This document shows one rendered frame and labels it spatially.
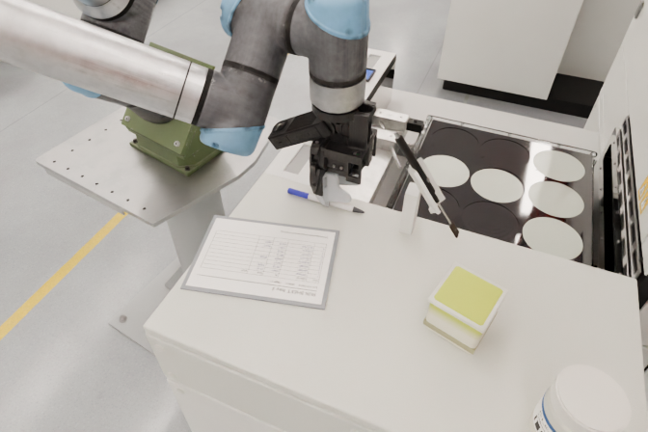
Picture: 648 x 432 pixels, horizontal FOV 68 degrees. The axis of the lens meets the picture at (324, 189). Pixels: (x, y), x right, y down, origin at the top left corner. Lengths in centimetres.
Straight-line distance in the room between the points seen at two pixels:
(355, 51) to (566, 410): 44
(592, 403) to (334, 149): 42
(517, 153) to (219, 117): 69
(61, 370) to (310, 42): 156
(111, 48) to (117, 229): 170
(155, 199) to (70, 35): 54
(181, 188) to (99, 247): 116
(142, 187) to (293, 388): 65
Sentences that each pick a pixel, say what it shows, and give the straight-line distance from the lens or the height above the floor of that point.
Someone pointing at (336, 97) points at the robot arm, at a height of 121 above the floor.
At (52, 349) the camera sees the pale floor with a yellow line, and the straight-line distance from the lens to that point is 199.
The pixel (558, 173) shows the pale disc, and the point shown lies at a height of 90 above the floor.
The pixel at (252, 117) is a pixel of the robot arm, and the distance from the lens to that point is 61.
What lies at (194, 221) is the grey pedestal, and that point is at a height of 63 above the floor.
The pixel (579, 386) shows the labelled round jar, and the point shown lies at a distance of 58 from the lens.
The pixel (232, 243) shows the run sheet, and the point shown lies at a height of 97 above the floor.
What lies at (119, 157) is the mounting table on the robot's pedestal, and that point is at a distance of 124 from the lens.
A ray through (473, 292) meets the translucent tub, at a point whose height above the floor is 103.
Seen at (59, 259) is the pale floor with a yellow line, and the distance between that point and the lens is 225.
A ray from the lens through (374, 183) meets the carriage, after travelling 98.
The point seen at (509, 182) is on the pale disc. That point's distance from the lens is 102.
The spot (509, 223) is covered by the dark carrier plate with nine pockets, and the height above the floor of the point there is 90.
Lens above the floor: 153
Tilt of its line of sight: 43 degrees down
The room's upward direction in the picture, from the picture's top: straight up
